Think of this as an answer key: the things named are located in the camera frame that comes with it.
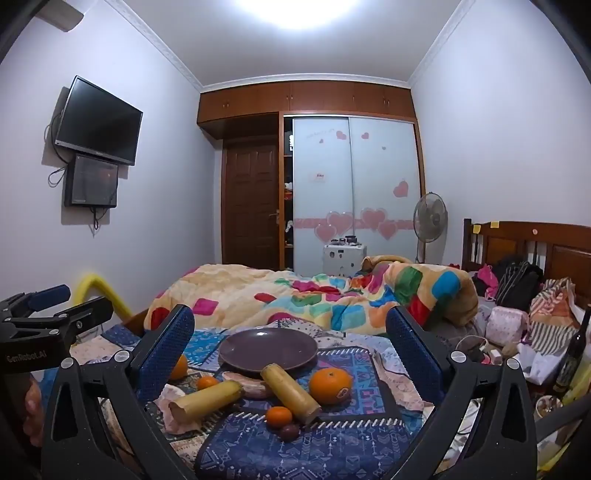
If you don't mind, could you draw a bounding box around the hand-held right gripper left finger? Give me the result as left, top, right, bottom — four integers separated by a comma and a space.
41, 304, 197, 480

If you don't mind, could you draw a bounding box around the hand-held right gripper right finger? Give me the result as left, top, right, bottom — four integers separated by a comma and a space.
385, 305, 539, 480

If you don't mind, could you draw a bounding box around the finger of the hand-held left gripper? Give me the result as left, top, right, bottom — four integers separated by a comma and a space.
0, 285, 71, 324
9, 296, 114, 344

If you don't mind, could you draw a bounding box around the peeled pink pomelo segment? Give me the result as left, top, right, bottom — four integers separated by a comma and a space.
222, 371, 274, 400
157, 385, 204, 435

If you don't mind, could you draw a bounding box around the yellow sugarcane piece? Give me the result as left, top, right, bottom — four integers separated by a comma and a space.
168, 381, 244, 423
261, 363, 322, 425

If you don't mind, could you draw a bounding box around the large orange with sticker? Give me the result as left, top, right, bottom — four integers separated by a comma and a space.
308, 367, 354, 406

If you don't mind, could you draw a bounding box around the brown oval plate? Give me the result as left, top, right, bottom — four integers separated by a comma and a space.
218, 329, 318, 374

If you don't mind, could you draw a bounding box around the person's left hand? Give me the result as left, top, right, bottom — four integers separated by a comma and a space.
24, 378, 44, 437

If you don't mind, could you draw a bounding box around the yellow plastic chair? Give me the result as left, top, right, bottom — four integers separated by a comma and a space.
79, 272, 134, 320

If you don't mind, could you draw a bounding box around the pink patterned bag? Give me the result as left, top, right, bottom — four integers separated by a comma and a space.
487, 307, 529, 344

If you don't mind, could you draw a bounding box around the colourful patch blanket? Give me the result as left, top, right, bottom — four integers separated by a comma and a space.
143, 255, 478, 340

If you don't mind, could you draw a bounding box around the pink cloth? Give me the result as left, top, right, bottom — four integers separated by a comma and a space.
477, 264, 499, 298

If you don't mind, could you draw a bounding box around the white toy kitchen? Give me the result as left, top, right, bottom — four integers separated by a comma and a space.
323, 236, 368, 278

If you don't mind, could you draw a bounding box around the white plastic bag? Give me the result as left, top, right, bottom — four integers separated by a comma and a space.
517, 342, 561, 384

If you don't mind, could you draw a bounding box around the black backpack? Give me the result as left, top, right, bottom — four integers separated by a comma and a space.
494, 261, 544, 301

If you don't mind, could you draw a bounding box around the standing fan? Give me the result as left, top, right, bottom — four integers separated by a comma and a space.
412, 191, 448, 264

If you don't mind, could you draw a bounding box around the striped bag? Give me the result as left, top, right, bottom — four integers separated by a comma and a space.
529, 277, 578, 344

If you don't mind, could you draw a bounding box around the glass cup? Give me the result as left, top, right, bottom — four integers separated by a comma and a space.
533, 394, 564, 421

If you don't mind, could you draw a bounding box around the wooden bed headboard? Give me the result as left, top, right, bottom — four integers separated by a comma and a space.
462, 218, 591, 310

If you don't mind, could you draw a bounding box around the blue patchwork bedsheet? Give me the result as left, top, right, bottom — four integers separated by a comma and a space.
37, 318, 481, 480

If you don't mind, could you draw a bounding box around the dark wine bottle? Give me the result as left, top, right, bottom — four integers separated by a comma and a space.
553, 307, 591, 393

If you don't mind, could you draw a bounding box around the brown wooden door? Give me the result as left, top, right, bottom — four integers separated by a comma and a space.
222, 138, 281, 268

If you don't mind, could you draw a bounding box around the frosted sliding wardrobe door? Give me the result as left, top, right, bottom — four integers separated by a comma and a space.
293, 116, 354, 277
348, 116, 423, 266

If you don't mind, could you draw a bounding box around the wooden wardrobe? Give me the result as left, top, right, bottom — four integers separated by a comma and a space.
198, 79, 426, 278

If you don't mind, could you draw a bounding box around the white air conditioner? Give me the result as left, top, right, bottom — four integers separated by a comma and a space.
36, 0, 85, 26

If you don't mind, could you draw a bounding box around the ceiling light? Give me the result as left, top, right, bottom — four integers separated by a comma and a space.
231, 0, 365, 31

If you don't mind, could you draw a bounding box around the small black wall monitor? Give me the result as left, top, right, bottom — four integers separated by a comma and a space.
64, 154, 120, 208

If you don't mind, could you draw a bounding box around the black wall television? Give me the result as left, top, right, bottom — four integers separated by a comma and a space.
54, 76, 144, 166

